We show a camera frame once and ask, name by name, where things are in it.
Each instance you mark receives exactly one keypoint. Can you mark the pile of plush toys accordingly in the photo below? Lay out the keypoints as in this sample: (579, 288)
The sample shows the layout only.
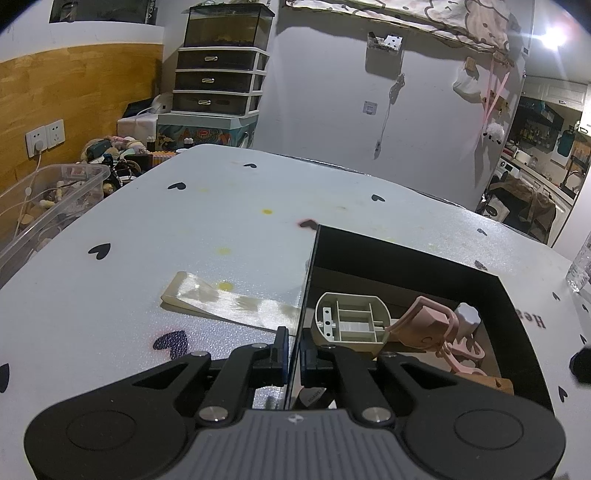
(113, 154)

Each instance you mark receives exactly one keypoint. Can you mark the ceiling light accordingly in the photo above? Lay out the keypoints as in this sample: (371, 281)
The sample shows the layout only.
(553, 37)

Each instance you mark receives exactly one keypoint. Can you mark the glass fish tank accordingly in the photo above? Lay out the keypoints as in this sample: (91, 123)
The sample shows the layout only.
(226, 25)

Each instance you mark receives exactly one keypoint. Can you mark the hanging white bag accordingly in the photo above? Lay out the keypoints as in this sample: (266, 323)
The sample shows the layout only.
(467, 85)

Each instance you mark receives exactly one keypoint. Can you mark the brown wooden piece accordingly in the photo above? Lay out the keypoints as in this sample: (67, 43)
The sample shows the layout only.
(501, 386)

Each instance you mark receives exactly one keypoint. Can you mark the cream satin ribbon strip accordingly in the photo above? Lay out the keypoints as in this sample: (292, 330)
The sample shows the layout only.
(221, 300)

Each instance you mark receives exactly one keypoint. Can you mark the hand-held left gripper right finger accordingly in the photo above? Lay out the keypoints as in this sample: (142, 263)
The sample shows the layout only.
(308, 367)

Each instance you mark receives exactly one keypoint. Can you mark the wall mounted bracket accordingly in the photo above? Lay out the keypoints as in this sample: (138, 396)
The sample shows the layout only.
(385, 41)

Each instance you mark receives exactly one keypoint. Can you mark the white panda print bag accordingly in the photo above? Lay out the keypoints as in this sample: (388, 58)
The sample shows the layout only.
(496, 211)

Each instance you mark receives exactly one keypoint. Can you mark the dark wall shelf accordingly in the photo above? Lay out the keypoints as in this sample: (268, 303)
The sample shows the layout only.
(101, 10)

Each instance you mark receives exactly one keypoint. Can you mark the white wall outlet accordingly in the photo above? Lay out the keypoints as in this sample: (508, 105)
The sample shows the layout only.
(55, 131)
(35, 141)

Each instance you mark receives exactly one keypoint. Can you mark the white wall switch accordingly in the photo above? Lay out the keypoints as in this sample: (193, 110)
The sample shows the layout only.
(370, 107)

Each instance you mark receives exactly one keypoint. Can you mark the pink eyelash curler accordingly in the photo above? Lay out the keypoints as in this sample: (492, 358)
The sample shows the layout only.
(427, 323)

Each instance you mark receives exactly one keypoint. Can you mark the black cardboard box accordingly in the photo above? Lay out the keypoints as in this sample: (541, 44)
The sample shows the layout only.
(406, 263)

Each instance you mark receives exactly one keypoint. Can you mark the dark round object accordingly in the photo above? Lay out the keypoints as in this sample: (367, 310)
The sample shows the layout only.
(582, 365)

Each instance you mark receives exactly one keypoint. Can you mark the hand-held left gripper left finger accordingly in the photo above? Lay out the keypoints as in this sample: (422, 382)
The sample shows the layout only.
(279, 360)

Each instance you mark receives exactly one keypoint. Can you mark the white charger plug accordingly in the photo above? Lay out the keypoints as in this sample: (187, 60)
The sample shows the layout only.
(316, 396)

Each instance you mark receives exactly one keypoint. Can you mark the pink hanging ribbon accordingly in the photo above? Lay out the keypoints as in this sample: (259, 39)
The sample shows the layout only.
(493, 102)

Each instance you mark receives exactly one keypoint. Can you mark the painted patterned cabinet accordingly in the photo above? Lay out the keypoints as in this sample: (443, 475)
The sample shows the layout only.
(207, 130)

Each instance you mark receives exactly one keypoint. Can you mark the brown draped cloth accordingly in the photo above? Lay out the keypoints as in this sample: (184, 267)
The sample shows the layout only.
(526, 203)

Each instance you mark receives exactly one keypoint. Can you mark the teal hanging bag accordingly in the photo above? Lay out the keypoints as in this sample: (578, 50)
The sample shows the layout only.
(565, 142)

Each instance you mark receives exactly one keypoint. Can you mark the white plush toy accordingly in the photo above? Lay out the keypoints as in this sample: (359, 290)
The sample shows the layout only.
(494, 133)

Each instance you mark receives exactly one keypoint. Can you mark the clear plastic storage bin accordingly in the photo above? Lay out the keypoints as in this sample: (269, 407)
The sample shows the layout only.
(51, 207)

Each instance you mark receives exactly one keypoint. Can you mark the clear glass cup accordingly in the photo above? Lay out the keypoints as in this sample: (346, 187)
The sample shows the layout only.
(581, 267)

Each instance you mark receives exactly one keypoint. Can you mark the cartoon printed cloth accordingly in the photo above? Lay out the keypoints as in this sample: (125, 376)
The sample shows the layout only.
(452, 16)

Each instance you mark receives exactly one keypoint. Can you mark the grey plastic shell part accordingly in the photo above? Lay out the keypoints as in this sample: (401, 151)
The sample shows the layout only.
(353, 321)

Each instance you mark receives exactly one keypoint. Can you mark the white box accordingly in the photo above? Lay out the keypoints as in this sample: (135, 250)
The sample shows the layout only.
(137, 131)

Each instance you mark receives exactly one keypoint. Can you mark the white plastic drawer unit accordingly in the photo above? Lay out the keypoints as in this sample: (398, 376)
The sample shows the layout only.
(217, 81)

